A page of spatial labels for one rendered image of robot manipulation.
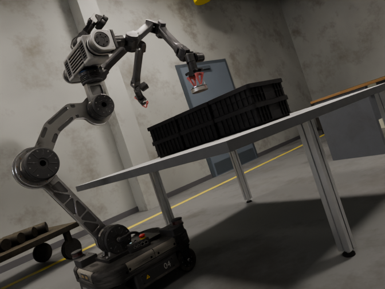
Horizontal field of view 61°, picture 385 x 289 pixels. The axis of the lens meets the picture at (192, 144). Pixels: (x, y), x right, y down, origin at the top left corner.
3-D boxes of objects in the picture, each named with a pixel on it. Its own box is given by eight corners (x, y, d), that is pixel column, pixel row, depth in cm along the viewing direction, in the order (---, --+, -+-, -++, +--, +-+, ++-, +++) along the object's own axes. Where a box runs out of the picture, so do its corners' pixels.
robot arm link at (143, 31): (145, 29, 237) (147, 15, 231) (162, 35, 237) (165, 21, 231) (121, 50, 201) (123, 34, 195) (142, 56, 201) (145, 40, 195)
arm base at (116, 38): (110, 54, 198) (104, 35, 198) (122, 53, 203) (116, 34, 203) (116, 48, 191) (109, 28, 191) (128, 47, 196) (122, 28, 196)
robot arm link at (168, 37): (153, 34, 235) (156, 19, 228) (160, 34, 238) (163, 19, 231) (179, 62, 208) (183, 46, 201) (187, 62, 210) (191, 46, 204)
